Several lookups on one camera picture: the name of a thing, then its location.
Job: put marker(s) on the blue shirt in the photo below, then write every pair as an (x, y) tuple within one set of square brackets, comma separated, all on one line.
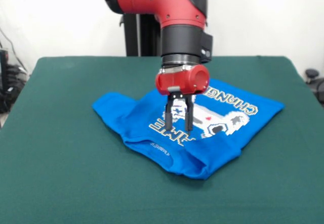
[(227, 138)]

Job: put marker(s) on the grey office chair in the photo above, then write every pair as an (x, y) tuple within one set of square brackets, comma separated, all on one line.
[(315, 82)]

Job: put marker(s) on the dark green table cloth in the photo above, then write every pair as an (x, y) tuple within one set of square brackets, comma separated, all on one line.
[(76, 183)]

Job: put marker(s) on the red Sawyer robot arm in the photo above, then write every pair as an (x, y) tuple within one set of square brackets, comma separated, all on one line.
[(164, 6)]

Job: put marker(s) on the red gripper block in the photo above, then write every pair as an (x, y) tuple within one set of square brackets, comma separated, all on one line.
[(182, 82)]

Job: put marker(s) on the black box with red mark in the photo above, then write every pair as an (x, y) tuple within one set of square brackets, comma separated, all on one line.
[(3, 69)]

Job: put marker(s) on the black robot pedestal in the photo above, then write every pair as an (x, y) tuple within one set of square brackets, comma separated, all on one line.
[(141, 37)]

